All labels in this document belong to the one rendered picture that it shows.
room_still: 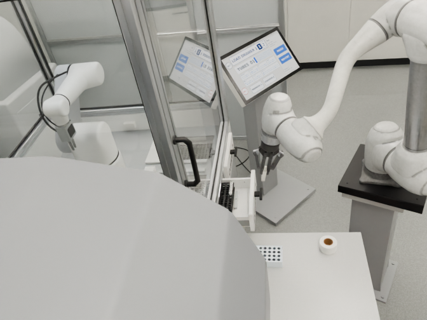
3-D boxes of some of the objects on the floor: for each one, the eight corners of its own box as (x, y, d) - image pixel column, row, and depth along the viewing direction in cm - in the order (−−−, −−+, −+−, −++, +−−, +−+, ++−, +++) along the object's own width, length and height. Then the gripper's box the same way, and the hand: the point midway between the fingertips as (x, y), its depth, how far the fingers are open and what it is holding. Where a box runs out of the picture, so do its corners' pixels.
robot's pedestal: (398, 263, 242) (419, 168, 196) (386, 303, 224) (406, 209, 177) (348, 247, 257) (357, 155, 210) (332, 283, 238) (338, 191, 192)
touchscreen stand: (315, 191, 300) (317, 66, 237) (276, 226, 279) (266, 100, 217) (265, 165, 332) (255, 49, 269) (227, 195, 311) (206, 77, 249)
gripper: (286, 134, 162) (277, 174, 179) (254, 131, 162) (248, 171, 179) (288, 146, 157) (277, 186, 174) (255, 144, 157) (248, 184, 174)
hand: (264, 173), depth 174 cm, fingers closed
